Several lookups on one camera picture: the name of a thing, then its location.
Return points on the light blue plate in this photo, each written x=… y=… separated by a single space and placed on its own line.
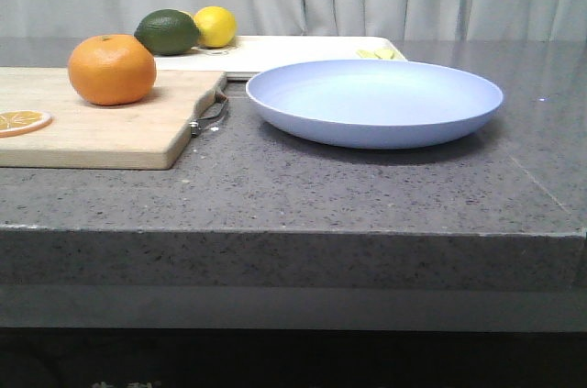
x=370 y=104

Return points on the yellow plastic knife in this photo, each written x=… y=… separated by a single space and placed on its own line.
x=366 y=54

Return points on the wooden cutting board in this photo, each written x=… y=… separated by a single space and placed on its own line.
x=148 y=135

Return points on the orange slice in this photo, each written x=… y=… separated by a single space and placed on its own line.
x=14 y=123

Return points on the cream serving tray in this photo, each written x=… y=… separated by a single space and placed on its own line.
x=249 y=55

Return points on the metal board handle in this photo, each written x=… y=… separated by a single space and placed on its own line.
x=214 y=113

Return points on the green lime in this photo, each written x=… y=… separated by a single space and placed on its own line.
x=167 y=32

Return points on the yellow plastic fork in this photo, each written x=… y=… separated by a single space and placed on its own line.
x=384 y=54

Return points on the front yellow lemon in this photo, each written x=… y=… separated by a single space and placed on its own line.
x=217 y=25

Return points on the orange fruit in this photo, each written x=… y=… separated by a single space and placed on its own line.
x=111 y=69

